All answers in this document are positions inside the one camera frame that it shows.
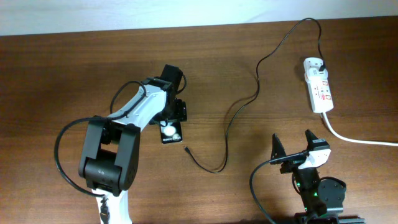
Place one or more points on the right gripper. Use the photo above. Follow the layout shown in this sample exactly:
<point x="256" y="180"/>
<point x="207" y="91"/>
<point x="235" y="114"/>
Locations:
<point x="278" y="150"/>

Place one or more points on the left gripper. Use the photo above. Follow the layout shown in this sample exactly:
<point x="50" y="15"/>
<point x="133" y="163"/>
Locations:
<point x="181" y="112"/>

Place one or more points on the black smartphone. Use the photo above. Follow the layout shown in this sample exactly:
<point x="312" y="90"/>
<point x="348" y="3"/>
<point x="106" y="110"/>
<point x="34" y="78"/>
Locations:
<point x="171" y="133"/>

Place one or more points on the white power strip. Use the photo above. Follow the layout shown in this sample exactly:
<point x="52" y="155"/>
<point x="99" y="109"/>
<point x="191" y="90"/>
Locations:
<point x="319" y="92"/>

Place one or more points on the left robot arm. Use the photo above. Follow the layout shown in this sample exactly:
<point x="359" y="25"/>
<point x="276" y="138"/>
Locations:
<point x="110" y="155"/>

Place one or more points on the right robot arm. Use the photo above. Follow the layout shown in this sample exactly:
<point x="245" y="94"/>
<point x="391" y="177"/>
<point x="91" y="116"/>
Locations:
<point x="322" y="197"/>

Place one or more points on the white charger adapter plug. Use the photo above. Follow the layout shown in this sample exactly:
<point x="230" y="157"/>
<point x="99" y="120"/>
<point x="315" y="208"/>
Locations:
<point x="314" y="75"/>

